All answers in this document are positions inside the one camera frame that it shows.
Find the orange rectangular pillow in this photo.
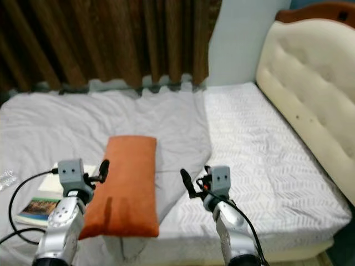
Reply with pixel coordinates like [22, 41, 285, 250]
[79, 136, 160, 240]

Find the white book with landscape photo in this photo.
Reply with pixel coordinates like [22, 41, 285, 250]
[16, 162, 67, 229]

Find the white patterned mattress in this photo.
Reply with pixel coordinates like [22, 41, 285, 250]
[139, 83, 353, 264]

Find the grey bed blanket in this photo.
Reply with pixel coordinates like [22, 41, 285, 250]
[0, 89, 212, 266]

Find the brown curtain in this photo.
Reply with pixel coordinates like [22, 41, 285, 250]
[0, 0, 222, 94]

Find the cream tufted headboard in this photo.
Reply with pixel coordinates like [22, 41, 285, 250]
[256, 19, 355, 192]

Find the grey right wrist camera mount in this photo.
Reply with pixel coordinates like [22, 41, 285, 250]
[210, 166, 231, 196]

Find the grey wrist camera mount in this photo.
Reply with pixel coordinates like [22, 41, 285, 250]
[58, 159, 87, 192]
[210, 166, 231, 196]

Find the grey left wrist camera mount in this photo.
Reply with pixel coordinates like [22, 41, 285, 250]
[58, 159, 87, 192]

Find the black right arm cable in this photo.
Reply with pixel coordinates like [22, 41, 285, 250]
[211, 188, 270, 264]

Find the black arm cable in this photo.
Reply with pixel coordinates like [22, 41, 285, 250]
[211, 188, 270, 264]
[0, 171, 60, 245]

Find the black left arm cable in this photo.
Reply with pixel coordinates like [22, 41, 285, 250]
[0, 171, 60, 245]

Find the brown wooden headboard frame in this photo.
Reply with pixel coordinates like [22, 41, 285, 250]
[276, 2, 355, 25]

